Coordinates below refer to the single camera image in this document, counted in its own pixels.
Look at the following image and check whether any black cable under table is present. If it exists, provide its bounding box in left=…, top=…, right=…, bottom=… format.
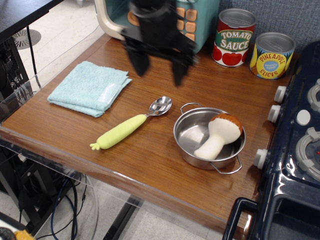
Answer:
left=36, top=174, right=88, bottom=240

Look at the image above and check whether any clear acrylic table guard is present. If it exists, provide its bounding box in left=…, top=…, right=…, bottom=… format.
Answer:
left=1, top=29, right=222, bottom=240

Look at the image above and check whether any round floor vent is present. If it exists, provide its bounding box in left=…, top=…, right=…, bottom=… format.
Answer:
left=12, top=29, right=42, bottom=50

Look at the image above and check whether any plush brown white mushroom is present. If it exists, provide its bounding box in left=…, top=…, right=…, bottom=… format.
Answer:
left=194, top=113, right=243, bottom=160

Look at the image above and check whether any black table leg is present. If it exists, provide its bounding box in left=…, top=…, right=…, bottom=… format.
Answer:
left=103, top=203, right=136, bottom=240

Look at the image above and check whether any blue cable under table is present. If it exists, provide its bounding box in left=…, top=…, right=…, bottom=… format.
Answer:
left=50, top=177, right=79, bottom=240

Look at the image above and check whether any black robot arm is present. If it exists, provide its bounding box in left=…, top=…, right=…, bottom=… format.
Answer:
left=121, top=0, right=196, bottom=86

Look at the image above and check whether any pineapple slices can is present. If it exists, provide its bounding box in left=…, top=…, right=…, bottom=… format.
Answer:
left=249, top=32, right=296, bottom=80

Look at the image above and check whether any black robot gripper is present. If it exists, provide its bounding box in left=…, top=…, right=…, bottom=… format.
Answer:
left=121, top=7, right=196, bottom=86

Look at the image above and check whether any light blue cloth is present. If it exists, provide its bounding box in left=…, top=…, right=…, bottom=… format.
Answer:
left=47, top=61, right=132, bottom=118

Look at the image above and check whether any spoon with green handle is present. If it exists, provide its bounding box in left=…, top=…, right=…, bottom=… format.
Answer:
left=89, top=96, right=173, bottom=151

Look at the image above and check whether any black side desk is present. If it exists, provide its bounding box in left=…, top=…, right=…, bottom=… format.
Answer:
left=0, top=0, right=61, bottom=100

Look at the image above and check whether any dark blue toy stove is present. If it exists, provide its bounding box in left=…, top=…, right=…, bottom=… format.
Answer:
left=223, top=41, right=320, bottom=240

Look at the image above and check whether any toy microwave oven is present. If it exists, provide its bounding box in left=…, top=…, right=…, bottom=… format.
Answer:
left=94, top=0, right=220, bottom=53

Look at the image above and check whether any tomato sauce can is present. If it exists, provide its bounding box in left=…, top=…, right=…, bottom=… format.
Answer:
left=212, top=8, right=257, bottom=67

